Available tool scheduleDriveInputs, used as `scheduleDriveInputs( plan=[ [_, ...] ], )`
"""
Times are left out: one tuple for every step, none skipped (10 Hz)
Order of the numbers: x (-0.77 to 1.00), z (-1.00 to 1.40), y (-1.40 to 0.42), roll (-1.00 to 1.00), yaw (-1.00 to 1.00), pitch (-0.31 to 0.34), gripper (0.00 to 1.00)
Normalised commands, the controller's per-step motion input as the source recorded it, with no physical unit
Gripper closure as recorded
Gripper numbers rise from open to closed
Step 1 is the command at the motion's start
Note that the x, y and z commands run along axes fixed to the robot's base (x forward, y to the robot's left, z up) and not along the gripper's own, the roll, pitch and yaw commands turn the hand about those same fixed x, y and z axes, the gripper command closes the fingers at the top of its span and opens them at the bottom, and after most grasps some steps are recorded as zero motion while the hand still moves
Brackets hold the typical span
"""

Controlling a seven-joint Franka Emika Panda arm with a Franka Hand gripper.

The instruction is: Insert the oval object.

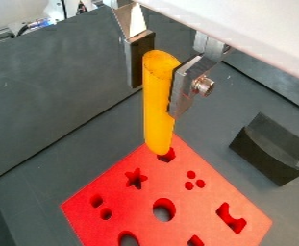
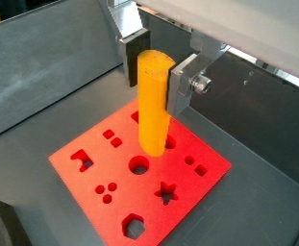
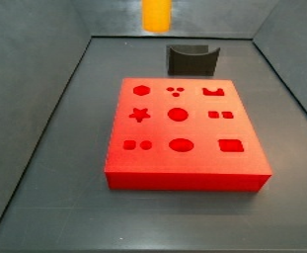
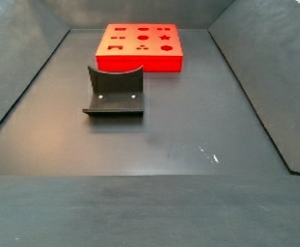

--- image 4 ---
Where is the red shape sorter box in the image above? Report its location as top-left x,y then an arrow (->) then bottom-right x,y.
94,23 -> 182,72

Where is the black curved holder bracket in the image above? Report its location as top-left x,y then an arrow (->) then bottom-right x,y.
82,67 -> 144,115

